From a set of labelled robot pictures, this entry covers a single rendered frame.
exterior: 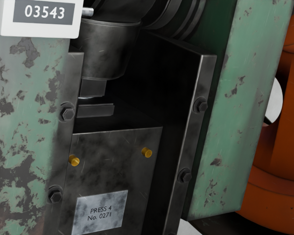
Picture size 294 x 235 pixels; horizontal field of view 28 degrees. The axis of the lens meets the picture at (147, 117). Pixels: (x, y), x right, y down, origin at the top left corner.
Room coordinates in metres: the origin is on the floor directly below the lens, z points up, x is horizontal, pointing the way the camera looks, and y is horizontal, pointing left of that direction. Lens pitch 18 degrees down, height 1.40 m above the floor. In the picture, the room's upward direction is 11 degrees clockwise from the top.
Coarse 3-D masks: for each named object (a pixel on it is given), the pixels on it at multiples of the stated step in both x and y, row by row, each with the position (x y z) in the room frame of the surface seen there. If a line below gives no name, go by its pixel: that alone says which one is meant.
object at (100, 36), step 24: (96, 0) 0.61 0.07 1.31; (120, 0) 0.62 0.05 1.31; (144, 0) 0.64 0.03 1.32; (96, 24) 0.63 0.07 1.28; (120, 24) 0.64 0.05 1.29; (96, 48) 0.63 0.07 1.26; (120, 48) 0.65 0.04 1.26; (96, 72) 0.64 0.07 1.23; (120, 72) 0.66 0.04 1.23; (96, 96) 0.67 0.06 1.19
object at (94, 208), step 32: (96, 128) 0.62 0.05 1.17; (128, 128) 0.64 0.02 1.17; (160, 128) 0.66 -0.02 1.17; (96, 160) 0.61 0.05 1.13; (128, 160) 0.64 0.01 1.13; (64, 192) 0.59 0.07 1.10; (96, 192) 0.61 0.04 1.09; (128, 192) 0.64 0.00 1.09; (64, 224) 0.59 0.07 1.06; (96, 224) 0.62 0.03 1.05; (128, 224) 0.65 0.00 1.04
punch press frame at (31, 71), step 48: (192, 0) 0.68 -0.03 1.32; (240, 0) 0.65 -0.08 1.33; (288, 0) 0.70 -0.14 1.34; (0, 48) 0.48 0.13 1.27; (48, 48) 0.51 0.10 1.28; (240, 48) 0.66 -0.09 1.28; (0, 96) 0.48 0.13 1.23; (48, 96) 0.51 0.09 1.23; (240, 96) 0.68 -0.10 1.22; (0, 144) 0.49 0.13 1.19; (48, 144) 0.52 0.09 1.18; (240, 144) 0.69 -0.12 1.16; (0, 192) 0.49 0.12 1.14; (48, 192) 0.52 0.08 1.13; (192, 192) 0.65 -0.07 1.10; (240, 192) 0.70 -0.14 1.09
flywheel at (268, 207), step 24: (288, 48) 0.89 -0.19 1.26; (288, 72) 0.90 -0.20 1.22; (288, 96) 0.90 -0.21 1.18; (288, 120) 0.89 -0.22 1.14; (264, 144) 0.91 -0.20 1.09; (288, 144) 0.88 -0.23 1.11; (264, 168) 0.90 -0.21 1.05; (288, 168) 0.87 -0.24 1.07; (264, 192) 0.85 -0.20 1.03; (288, 192) 0.82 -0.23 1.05; (264, 216) 0.84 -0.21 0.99; (288, 216) 0.81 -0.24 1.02
